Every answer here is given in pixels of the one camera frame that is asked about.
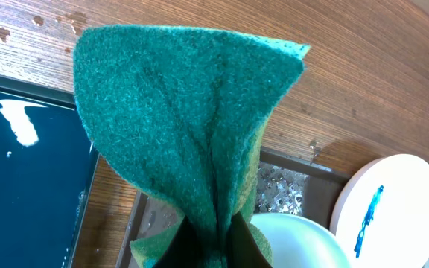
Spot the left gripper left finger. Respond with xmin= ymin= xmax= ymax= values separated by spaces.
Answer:
xmin=153 ymin=217 xmax=204 ymax=268

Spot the dark brown serving tray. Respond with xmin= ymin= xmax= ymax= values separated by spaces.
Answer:
xmin=115 ymin=147 xmax=349 ymax=268

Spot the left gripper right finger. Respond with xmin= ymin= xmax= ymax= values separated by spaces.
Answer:
xmin=227 ymin=212 xmax=271 ymax=268

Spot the green yellow sponge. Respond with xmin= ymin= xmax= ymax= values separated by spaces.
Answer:
xmin=73 ymin=25 xmax=310 ymax=267

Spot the blue water tray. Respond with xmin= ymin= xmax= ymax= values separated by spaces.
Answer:
xmin=0 ymin=76 xmax=98 ymax=268

